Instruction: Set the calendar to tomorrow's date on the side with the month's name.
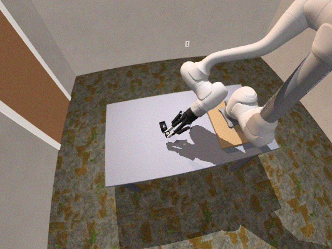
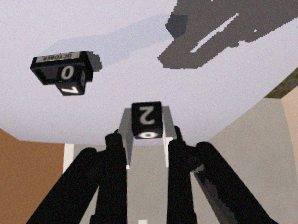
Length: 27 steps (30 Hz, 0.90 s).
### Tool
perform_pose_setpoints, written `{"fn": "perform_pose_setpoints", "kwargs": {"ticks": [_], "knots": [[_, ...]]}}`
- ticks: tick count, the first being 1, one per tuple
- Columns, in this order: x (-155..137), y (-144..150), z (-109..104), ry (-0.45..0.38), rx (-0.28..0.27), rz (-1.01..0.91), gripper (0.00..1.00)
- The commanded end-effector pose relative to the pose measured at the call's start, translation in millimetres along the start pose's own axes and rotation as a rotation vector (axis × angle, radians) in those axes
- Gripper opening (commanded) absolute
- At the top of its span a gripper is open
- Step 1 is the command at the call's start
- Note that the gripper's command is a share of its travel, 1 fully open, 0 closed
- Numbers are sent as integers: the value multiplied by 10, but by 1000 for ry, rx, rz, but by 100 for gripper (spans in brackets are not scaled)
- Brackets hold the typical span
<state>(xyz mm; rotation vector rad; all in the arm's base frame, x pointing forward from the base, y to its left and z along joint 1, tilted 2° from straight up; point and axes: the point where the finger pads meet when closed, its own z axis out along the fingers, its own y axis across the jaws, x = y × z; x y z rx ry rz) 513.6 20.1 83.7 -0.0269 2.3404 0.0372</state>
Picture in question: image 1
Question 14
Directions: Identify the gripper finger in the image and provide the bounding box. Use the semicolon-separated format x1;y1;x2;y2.
167;119;192;138
165;111;185;132

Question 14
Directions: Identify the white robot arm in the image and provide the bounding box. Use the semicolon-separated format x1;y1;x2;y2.
180;0;332;148

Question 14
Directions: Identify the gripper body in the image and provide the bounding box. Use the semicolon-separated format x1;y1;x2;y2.
182;108;198;125

